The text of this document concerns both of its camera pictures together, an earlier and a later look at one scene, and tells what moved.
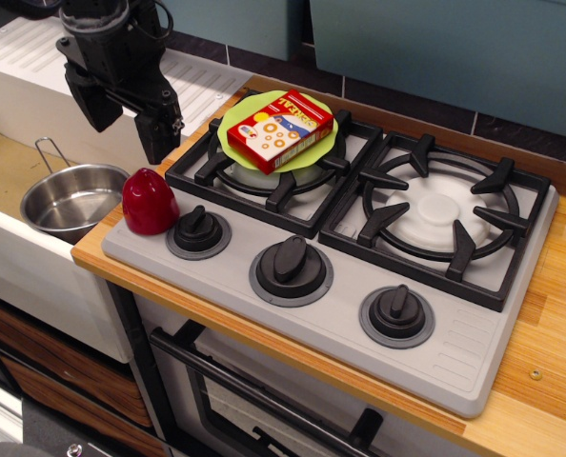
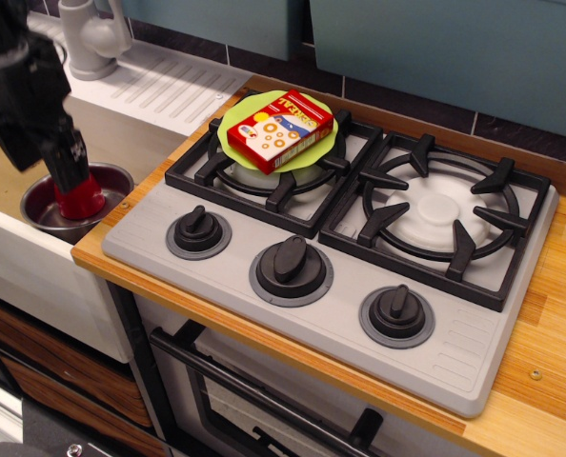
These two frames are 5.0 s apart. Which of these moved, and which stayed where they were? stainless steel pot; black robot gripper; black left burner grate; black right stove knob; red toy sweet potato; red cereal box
Moved: red toy sweet potato; black robot gripper
Stayed: red cereal box; black left burner grate; stainless steel pot; black right stove knob
